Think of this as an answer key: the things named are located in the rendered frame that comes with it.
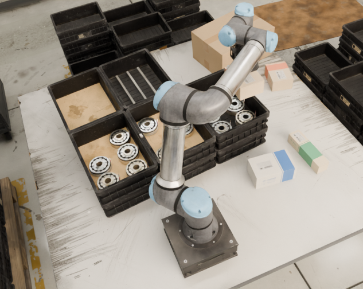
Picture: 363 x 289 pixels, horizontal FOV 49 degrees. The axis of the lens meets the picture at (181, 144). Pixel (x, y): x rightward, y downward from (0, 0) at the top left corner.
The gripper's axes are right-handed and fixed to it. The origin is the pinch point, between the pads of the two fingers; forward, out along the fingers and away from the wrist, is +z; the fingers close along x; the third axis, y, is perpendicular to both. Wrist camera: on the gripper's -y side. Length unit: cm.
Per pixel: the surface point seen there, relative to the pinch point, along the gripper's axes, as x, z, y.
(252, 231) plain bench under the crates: 22, 40, -53
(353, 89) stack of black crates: -100, 72, 26
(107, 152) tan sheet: 69, 27, 9
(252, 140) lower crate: 0.0, 33.3, -11.1
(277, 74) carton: -36, 32, 25
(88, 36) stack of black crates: 52, 60, 159
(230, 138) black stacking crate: 12.9, 22.9, -12.9
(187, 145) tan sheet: 32.3, 26.9, -4.4
